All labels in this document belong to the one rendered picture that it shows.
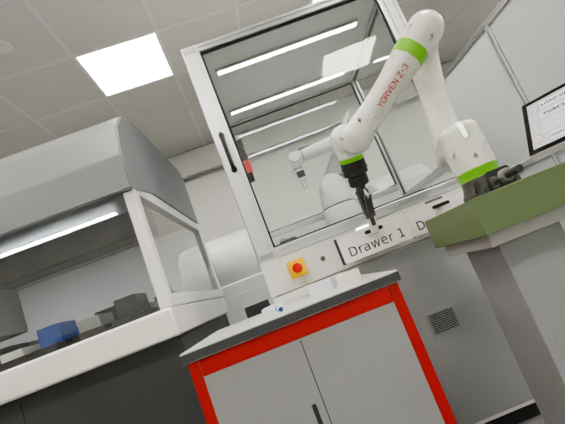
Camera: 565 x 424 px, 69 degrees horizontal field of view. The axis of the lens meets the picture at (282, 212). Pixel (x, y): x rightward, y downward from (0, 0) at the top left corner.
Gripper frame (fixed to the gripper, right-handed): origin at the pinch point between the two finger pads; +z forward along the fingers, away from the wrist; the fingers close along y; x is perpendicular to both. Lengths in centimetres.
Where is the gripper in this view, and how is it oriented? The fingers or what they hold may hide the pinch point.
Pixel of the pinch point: (372, 225)
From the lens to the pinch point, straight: 163.4
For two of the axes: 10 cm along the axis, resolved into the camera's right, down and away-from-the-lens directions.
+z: 3.4, 9.2, 1.8
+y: 1.1, 1.5, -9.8
